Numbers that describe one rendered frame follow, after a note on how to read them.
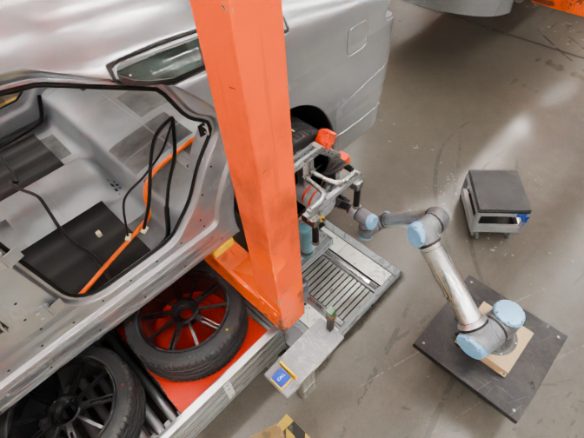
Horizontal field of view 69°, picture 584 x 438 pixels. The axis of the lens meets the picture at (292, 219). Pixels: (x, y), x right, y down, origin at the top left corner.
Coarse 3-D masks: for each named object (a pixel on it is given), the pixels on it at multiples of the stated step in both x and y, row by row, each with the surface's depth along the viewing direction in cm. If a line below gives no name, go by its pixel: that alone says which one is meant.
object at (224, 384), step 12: (264, 336) 235; (276, 336) 240; (252, 348) 231; (264, 348) 236; (240, 360) 227; (252, 360) 231; (228, 372) 224; (240, 372) 229; (216, 384) 220; (228, 384) 222; (204, 396) 216; (216, 396) 221; (192, 408) 213; (204, 408) 218; (180, 420) 210; (192, 420) 215; (168, 432) 207; (180, 432) 212
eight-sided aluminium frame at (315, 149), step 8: (312, 144) 223; (320, 144) 225; (304, 152) 221; (312, 152) 219; (320, 152) 223; (328, 152) 231; (336, 152) 237; (296, 160) 219; (304, 160) 217; (328, 160) 246; (296, 168) 215; (336, 176) 252; (328, 184) 260
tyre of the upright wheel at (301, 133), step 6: (294, 120) 233; (300, 120) 238; (294, 126) 227; (300, 126) 228; (306, 126) 230; (312, 126) 237; (294, 132) 222; (300, 132) 222; (306, 132) 223; (312, 132) 226; (294, 138) 218; (300, 138) 219; (306, 138) 223; (312, 138) 227; (294, 144) 218; (300, 144) 221; (306, 144) 226; (294, 150) 220; (234, 204) 239
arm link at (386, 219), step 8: (432, 208) 215; (440, 208) 213; (384, 216) 258; (392, 216) 249; (400, 216) 241; (408, 216) 233; (416, 216) 227; (440, 216) 206; (448, 216) 210; (384, 224) 258; (392, 224) 250; (400, 224) 243; (408, 224) 235
